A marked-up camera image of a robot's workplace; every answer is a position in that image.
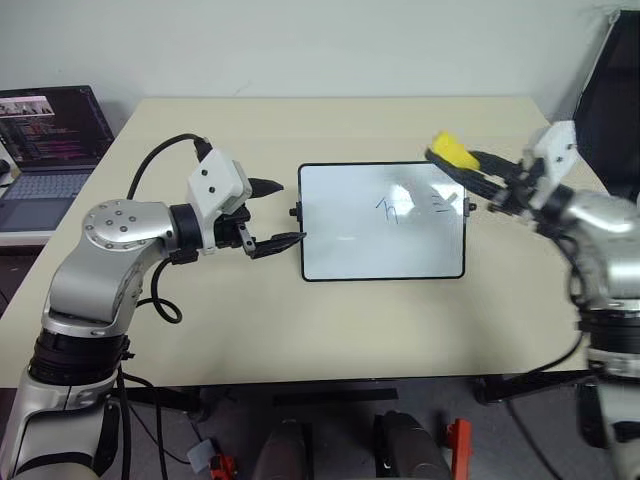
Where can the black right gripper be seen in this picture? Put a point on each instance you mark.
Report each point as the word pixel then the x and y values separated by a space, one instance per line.
pixel 517 192

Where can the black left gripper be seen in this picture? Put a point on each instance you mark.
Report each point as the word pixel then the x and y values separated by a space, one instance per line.
pixel 231 227

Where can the yellow eraser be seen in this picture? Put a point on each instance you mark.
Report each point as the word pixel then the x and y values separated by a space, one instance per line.
pixel 452 150

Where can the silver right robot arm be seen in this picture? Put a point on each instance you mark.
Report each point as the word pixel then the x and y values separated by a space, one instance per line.
pixel 600 210

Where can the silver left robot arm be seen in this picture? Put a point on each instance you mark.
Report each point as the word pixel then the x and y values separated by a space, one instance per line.
pixel 115 225

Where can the black-framed whiteboard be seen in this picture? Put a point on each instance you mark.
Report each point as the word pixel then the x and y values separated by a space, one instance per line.
pixel 350 240

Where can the black office chair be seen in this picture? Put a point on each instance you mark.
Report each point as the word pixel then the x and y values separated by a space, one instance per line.
pixel 615 100

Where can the open grey laptop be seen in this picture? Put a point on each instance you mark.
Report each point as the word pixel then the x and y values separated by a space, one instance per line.
pixel 50 185

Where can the dark rounded shape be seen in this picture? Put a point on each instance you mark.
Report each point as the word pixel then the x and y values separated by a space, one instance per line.
pixel 285 450
pixel 410 445

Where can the white plastic piece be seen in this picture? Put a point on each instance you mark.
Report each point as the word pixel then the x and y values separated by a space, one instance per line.
pixel 200 455

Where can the white side table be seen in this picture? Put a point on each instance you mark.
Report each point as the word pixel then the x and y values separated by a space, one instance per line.
pixel 20 238

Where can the small red clamp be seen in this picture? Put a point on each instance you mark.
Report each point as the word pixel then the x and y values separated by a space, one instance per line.
pixel 221 467

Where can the tall red clamp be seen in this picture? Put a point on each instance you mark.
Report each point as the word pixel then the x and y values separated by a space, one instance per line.
pixel 461 445

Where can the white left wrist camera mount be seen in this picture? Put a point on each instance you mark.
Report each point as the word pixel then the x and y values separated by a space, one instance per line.
pixel 215 180

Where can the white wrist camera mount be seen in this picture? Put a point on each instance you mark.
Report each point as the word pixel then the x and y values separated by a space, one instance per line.
pixel 215 180
pixel 557 145

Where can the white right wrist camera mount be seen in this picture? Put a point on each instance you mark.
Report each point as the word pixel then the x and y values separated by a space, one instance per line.
pixel 557 145

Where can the black table frame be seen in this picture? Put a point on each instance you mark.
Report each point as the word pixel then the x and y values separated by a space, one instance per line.
pixel 525 387

